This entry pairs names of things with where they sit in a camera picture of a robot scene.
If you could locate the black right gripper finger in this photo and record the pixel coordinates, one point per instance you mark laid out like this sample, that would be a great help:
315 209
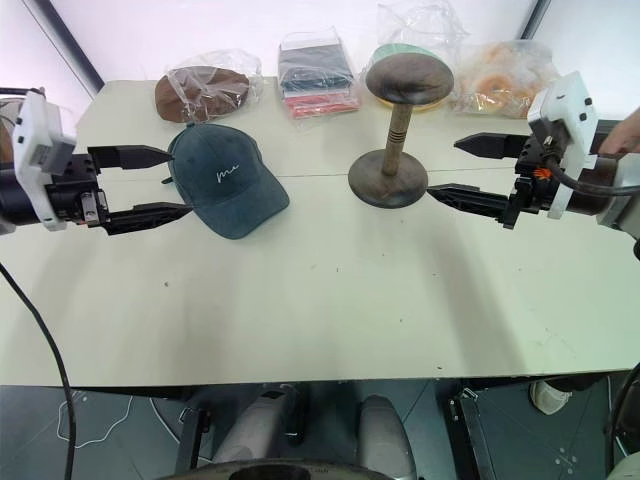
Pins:
475 199
495 145

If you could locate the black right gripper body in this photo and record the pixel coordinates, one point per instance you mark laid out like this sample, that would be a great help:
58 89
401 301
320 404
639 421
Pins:
532 187

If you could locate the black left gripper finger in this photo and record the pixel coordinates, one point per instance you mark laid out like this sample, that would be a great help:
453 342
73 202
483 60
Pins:
150 215
135 156

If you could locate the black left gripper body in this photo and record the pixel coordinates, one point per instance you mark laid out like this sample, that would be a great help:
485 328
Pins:
75 197

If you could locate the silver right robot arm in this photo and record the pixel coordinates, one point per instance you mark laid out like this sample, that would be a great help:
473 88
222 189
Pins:
622 200

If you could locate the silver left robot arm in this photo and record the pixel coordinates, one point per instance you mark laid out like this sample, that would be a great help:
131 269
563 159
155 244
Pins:
15 200

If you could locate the brown cap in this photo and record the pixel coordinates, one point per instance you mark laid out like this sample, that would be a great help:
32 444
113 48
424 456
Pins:
200 97

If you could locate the dark wooden hat stand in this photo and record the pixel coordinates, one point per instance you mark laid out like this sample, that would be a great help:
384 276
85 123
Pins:
387 182

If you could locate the green and yellow hat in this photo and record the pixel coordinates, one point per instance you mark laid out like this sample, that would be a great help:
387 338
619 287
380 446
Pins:
400 48

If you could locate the bare person hand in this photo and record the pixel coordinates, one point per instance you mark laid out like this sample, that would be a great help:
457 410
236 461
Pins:
625 135

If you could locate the empty clear plastic bag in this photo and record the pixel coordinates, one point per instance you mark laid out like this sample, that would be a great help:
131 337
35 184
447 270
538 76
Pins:
420 25

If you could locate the bagged stack of folded clothes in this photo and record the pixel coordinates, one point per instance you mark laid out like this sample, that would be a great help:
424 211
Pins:
317 75

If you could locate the white shoe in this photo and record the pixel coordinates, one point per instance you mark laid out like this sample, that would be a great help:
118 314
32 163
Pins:
547 397

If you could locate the black table leg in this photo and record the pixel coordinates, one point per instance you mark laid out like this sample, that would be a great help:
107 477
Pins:
475 440
192 440

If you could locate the grey robot leg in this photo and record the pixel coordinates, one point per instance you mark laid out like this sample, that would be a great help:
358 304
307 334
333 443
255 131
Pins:
382 435
252 430

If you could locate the dark rounded robot body rim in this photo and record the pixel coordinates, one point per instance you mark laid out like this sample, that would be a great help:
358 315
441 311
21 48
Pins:
280 472

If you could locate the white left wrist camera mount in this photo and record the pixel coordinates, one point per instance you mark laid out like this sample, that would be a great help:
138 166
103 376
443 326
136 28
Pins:
32 135

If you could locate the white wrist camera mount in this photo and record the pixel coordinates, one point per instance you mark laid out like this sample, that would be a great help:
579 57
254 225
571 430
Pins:
32 135
565 105

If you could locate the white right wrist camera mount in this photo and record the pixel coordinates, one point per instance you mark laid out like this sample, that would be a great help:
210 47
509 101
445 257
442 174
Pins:
565 105

